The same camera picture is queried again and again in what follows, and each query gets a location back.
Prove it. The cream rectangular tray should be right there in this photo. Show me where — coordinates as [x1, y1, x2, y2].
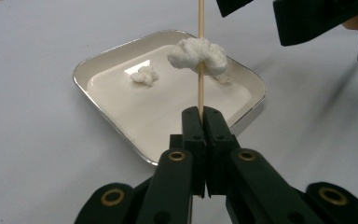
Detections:
[72, 29, 268, 166]

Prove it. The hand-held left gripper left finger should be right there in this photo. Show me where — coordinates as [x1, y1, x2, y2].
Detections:
[169, 105, 207, 199]

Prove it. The large white fluffy lump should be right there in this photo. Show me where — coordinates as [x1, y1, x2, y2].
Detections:
[166, 36, 228, 77]

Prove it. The small white fluffy lump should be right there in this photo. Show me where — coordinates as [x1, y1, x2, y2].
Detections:
[214, 73, 233, 85]
[130, 65, 160, 88]

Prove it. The thin wooden skewer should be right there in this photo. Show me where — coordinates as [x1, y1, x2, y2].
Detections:
[198, 0, 206, 124]

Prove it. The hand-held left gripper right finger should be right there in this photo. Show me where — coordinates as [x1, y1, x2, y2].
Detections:
[202, 106, 241, 199]

